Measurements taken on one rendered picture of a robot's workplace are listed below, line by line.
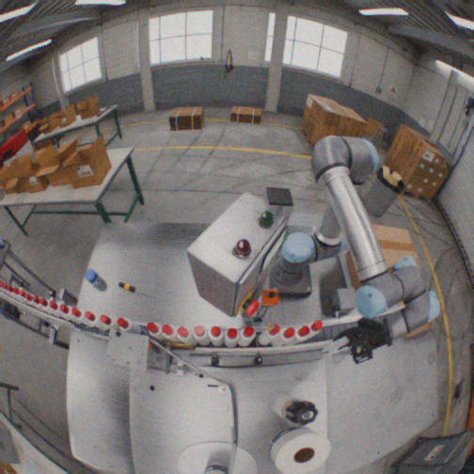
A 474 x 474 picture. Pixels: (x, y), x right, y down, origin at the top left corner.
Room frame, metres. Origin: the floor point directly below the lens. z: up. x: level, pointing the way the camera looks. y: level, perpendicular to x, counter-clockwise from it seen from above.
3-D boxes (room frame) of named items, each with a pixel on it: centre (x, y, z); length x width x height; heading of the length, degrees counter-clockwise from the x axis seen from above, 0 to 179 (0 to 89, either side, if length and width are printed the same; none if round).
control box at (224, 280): (0.22, -0.01, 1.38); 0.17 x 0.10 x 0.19; 150
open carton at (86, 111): (3.27, 2.97, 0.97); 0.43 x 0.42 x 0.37; 178
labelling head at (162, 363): (0.02, 0.29, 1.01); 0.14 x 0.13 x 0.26; 95
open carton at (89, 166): (1.28, 1.35, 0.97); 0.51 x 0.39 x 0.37; 6
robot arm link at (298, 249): (0.47, -0.25, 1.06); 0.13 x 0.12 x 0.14; 108
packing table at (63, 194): (1.34, 2.22, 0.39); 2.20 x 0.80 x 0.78; 91
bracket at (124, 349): (0.01, 0.29, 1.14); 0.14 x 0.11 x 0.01; 95
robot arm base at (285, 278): (0.47, -0.25, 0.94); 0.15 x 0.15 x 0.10
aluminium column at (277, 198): (0.28, -0.07, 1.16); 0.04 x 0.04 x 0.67; 5
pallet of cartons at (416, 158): (3.02, -3.40, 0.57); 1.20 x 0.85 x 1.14; 93
